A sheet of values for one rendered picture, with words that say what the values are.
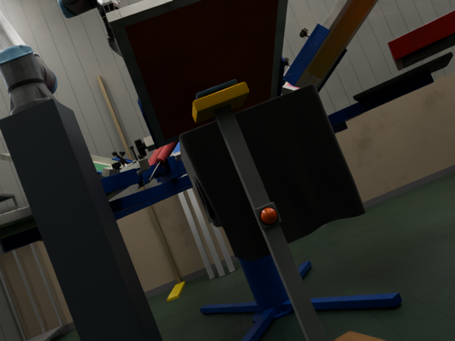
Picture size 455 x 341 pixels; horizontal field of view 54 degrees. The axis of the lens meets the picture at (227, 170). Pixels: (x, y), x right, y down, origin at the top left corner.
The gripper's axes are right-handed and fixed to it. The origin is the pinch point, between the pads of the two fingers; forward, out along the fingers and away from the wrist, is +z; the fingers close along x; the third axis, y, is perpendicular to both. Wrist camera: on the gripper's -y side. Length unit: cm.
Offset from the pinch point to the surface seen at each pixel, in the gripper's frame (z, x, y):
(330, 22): -16, 93, -42
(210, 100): 50, 12, 37
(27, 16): -354, -88, -289
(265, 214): 76, 14, 27
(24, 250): -111, -189, -384
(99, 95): -237, -43, -325
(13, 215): 19, -63, -40
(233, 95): 51, 18, 36
